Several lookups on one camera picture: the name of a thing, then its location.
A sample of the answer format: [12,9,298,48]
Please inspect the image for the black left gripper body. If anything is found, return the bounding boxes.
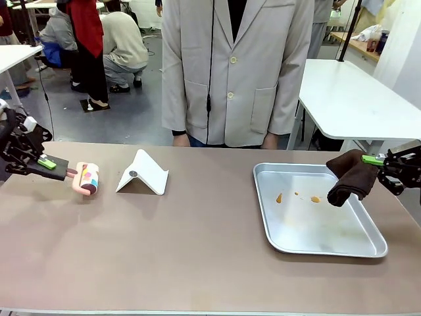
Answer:
[0,131,24,162]

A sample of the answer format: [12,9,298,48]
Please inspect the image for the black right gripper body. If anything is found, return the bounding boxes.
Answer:
[399,152,421,191]

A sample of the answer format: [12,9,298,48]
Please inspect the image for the dark brown cloth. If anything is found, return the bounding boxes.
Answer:
[326,149,380,208]

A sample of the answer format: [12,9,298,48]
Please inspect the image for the pink patterned lint roller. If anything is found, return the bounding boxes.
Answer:
[66,161,101,198]

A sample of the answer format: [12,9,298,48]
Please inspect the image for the person's left hand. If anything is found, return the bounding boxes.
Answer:
[260,131,279,150]

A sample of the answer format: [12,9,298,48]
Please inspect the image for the person's right hand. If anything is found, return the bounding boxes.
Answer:
[172,132,191,147]

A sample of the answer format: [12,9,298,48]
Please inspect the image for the dark floor mat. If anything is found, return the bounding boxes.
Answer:
[80,97,112,113]

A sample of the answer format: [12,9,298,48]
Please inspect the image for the small white side table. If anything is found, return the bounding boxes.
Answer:
[0,45,43,111]

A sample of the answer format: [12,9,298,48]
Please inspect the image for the silver metal tray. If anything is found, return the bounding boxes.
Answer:
[252,161,389,259]

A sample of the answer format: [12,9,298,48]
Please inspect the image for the white folded stand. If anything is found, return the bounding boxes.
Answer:
[114,148,170,197]

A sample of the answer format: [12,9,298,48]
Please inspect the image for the crouching person in grey hoodie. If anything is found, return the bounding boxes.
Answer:
[34,6,79,72]

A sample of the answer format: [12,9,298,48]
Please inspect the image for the dark bottle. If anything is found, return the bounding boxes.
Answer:
[376,30,391,56]

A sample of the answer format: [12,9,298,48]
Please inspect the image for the wooden background desk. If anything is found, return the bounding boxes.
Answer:
[330,32,382,63]

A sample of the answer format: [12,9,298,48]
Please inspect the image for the person in red vest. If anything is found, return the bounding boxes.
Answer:
[57,0,110,108]

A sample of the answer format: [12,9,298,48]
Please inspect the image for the person in maroon top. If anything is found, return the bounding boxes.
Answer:
[0,0,16,46]

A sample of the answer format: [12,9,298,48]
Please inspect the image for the white plastic bag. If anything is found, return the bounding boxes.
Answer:
[349,24,385,43]

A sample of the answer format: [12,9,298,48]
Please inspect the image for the black vertical pole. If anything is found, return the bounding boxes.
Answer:
[338,0,363,63]

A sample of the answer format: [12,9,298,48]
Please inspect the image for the crouching person in beige top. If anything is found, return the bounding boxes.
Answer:
[98,11,149,93]

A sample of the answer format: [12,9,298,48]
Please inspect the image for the person in grey clothes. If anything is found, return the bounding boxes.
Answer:
[307,0,334,60]

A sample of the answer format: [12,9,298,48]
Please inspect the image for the person in beige jacket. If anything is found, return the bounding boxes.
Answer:
[161,0,315,148]

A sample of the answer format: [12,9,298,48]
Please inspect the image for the black shirt of person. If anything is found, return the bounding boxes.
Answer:
[226,0,247,43]

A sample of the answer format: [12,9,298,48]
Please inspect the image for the black bag with handle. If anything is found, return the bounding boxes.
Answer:
[3,110,54,152]

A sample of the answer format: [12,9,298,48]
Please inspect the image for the thin black floor cable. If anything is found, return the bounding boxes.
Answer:
[38,49,55,141]

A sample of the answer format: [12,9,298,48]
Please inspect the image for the thin black microphone cable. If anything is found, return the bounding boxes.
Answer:
[206,0,215,145]

